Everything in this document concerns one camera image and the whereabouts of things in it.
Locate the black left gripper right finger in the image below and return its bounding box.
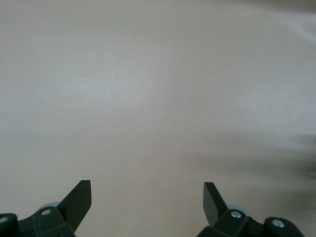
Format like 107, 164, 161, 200
197, 182, 305, 237

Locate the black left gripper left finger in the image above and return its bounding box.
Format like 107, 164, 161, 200
0, 180, 92, 237

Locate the brown table mat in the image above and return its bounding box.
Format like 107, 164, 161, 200
0, 0, 316, 237

